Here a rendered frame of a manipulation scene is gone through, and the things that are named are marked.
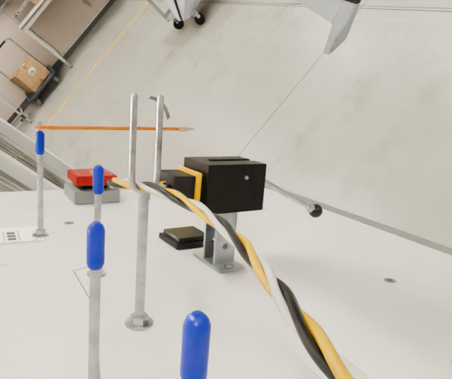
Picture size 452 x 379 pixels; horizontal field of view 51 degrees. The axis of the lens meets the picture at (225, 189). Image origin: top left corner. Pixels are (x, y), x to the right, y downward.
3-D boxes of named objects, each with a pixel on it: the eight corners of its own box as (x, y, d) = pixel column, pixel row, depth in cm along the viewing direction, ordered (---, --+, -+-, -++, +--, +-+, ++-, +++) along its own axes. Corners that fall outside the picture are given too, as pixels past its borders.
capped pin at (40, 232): (52, 235, 45) (52, 122, 43) (38, 239, 44) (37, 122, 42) (42, 231, 46) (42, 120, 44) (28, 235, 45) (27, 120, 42)
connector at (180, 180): (223, 200, 38) (226, 176, 38) (169, 202, 36) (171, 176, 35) (205, 192, 41) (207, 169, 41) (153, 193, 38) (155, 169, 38)
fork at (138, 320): (147, 314, 31) (157, 93, 28) (159, 326, 30) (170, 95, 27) (119, 320, 30) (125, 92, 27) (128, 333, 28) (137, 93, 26)
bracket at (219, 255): (244, 269, 40) (248, 212, 39) (219, 273, 39) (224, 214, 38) (216, 252, 44) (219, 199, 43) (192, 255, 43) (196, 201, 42)
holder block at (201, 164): (262, 210, 40) (267, 163, 39) (205, 215, 37) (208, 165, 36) (235, 198, 44) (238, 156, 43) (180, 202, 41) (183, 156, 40)
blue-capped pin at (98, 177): (109, 276, 37) (111, 166, 35) (89, 279, 36) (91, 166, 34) (102, 269, 38) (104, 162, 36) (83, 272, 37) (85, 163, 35)
